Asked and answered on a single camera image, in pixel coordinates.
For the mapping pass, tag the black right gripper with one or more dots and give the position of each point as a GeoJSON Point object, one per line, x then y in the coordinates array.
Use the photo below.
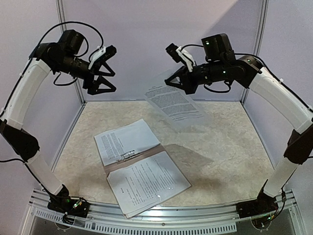
{"type": "Point", "coordinates": [189, 80]}

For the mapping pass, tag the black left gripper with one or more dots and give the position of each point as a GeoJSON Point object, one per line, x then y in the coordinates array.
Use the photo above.
{"type": "Point", "coordinates": [93, 85]}

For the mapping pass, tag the white agreement sheet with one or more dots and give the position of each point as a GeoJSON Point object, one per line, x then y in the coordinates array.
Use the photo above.
{"type": "Point", "coordinates": [172, 103]}
{"type": "Point", "coordinates": [136, 136]}

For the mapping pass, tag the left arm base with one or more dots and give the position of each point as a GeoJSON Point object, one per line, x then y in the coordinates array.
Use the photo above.
{"type": "Point", "coordinates": [63, 203]}

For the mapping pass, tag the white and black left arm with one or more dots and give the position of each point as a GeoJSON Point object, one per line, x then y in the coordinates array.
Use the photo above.
{"type": "Point", "coordinates": [46, 60]}

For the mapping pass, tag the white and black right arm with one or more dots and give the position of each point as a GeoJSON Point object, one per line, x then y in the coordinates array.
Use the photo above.
{"type": "Point", "coordinates": [223, 64]}

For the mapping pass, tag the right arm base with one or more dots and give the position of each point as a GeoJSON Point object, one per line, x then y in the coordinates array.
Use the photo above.
{"type": "Point", "coordinates": [262, 204]}

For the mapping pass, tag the metal folder clip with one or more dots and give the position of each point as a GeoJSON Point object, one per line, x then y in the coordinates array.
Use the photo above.
{"type": "Point", "coordinates": [126, 156]}

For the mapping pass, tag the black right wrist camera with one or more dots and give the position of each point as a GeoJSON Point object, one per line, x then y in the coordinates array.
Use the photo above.
{"type": "Point", "coordinates": [179, 54]}

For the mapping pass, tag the aluminium front rail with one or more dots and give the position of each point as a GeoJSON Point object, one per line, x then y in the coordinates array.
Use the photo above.
{"type": "Point", "coordinates": [107, 219]}

